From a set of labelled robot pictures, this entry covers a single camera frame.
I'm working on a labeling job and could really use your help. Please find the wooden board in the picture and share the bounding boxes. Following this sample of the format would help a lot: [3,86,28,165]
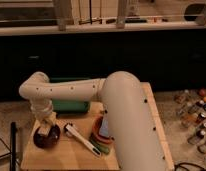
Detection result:
[21,83,174,171]

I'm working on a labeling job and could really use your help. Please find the blue object in bowl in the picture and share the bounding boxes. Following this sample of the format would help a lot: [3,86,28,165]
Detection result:
[99,117,111,138]

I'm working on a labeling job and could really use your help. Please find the spice bottles cluster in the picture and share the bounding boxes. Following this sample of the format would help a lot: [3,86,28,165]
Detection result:
[174,90,206,145]

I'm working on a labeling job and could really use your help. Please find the black pole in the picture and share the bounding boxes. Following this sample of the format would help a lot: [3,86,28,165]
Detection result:
[10,122,17,171]

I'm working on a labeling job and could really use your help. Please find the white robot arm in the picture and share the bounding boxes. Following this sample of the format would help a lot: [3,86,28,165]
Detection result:
[19,71,167,171]

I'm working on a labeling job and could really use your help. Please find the black cable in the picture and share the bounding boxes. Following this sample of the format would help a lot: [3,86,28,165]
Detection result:
[173,161,206,171]

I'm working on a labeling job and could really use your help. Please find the green plate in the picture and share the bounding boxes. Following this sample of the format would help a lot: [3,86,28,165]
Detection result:
[89,134,112,155]

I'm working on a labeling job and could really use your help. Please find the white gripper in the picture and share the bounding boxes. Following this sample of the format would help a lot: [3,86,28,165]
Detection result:
[38,112,56,136]

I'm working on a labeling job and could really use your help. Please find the white plastic spatula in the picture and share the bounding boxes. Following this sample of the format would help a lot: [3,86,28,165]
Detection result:
[64,123,101,157]

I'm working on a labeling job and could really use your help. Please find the green rectangular tray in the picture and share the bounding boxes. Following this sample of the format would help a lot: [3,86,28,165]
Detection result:
[50,77,90,115]

